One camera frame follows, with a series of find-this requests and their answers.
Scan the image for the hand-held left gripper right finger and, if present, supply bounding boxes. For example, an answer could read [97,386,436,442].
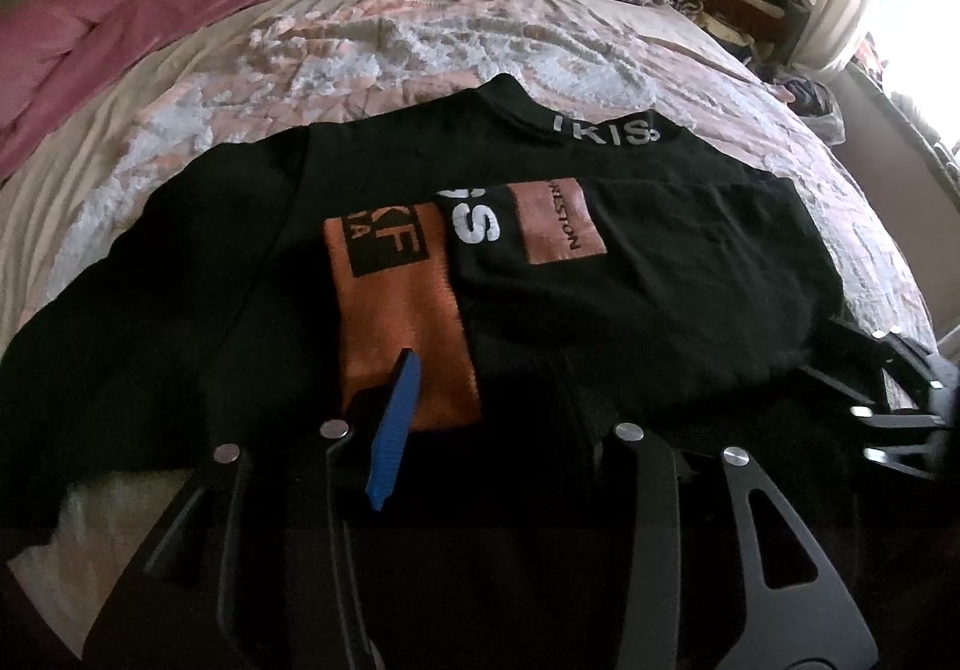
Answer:
[598,421,880,670]

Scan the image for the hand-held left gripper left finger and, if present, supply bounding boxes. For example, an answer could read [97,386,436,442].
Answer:
[139,349,422,670]

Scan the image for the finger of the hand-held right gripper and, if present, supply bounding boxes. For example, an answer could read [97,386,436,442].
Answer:
[804,317,931,416]
[851,403,947,480]

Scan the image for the black sweatshirt with orange patches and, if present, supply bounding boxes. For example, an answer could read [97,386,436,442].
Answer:
[0,71,845,555]

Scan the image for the plastic bag with dark clothes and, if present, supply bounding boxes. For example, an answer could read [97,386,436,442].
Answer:
[776,73,847,146]

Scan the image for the bright window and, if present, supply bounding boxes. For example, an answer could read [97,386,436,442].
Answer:
[862,0,960,153]

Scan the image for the pink and white tufted bedspread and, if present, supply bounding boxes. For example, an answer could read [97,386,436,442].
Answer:
[0,0,938,611]

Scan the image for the pink blanket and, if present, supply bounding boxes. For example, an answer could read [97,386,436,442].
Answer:
[0,0,421,180]

